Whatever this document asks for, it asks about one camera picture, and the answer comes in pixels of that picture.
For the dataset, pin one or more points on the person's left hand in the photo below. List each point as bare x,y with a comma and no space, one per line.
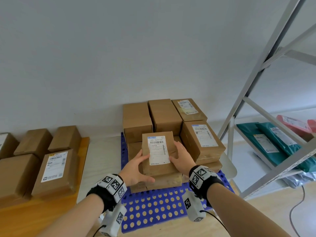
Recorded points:
132,172

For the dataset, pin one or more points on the person's right hand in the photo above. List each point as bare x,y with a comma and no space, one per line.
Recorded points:
184,160

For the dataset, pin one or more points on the cardboard parcel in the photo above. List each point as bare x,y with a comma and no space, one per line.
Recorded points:
158,170

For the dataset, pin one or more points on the blue perforated plastic pallet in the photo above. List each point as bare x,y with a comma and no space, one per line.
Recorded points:
153,209

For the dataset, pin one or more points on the taped labelled brown parcel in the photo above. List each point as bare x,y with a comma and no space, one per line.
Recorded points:
197,117

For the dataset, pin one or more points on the wide plain brown parcel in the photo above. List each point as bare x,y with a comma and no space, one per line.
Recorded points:
164,115

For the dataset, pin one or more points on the pile of brown cardboard parcels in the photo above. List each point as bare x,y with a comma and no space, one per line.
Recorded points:
14,175

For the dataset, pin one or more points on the person's right forearm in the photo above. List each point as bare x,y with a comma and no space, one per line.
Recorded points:
242,212

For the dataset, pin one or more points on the person's left forearm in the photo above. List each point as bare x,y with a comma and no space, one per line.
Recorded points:
71,219

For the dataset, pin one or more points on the white low table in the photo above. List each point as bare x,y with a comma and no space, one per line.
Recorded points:
103,160

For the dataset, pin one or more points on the black wristband with marker tags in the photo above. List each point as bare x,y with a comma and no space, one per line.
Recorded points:
212,185
98,194

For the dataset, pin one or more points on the grey metal shelf rack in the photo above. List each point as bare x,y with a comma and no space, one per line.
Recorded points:
248,88

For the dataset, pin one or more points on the orange wooden table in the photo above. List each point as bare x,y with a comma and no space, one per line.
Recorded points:
37,214

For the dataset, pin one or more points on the pink mailer bag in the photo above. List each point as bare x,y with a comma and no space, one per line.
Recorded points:
312,125
293,128

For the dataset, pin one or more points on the white marker-tagged wrist camera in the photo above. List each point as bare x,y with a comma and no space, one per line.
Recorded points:
112,222
195,207

